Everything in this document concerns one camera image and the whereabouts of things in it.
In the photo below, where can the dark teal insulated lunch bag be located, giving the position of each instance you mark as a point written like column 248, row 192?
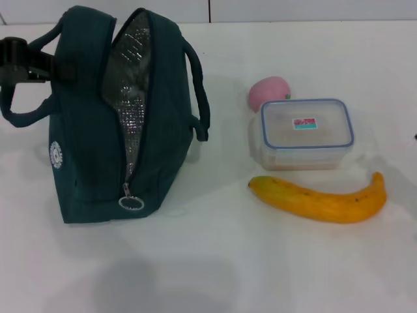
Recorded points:
column 88, row 130

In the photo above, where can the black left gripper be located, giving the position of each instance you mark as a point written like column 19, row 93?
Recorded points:
column 13, row 60

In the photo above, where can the clear plastic food container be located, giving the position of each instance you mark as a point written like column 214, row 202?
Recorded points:
column 286, row 140

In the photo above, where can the yellow banana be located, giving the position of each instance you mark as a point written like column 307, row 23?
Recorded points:
column 309, row 202

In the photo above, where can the pink toy peach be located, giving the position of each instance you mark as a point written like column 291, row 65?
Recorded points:
column 267, row 91

